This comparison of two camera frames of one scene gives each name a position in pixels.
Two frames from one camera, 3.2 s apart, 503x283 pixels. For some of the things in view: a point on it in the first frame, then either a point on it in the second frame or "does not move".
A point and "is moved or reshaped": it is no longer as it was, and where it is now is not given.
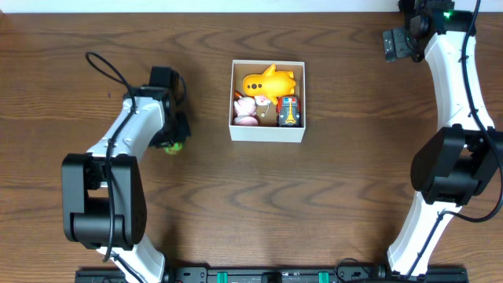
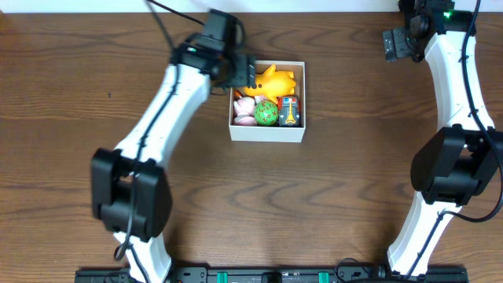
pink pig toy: (245, 109) does not move
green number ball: (174, 148) is moved or reshaped
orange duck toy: (270, 83) does not move
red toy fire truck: (288, 112) does not move
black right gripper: (397, 38) does not move
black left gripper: (179, 128) -> (244, 71)
